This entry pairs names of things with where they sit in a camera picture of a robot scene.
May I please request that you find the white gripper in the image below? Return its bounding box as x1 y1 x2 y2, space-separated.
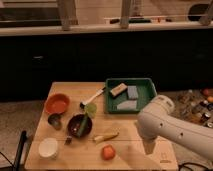
142 138 156 155

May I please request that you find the red apple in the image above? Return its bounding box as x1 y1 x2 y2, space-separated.
101 145 116 160

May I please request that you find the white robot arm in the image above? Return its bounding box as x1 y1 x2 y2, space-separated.
137 95 213 161

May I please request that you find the metal cup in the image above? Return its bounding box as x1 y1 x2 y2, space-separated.
48 113 62 130

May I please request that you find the white cup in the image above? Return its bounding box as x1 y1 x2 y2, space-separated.
38 138 58 159

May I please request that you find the grey sponge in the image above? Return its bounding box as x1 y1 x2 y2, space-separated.
117 100 137 110

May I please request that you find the yellow banana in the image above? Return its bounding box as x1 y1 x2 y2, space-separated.
93 133 119 143

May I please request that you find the green plastic tray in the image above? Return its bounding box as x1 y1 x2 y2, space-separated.
105 78 157 114

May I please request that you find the wooden block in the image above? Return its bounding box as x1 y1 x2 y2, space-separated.
110 83 127 97

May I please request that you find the green spatula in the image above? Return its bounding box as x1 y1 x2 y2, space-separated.
77 103 97 137

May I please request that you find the dark brown bowl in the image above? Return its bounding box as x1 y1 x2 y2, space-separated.
67 114 93 138

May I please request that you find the small dark object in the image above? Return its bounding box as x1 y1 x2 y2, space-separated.
65 136 72 145

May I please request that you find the orange bowl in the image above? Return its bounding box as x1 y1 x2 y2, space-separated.
44 93 70 114

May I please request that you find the black pole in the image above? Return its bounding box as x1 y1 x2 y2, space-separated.
12 130 27 171

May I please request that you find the white handled brush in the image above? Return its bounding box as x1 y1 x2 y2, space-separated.
79 87 106 109

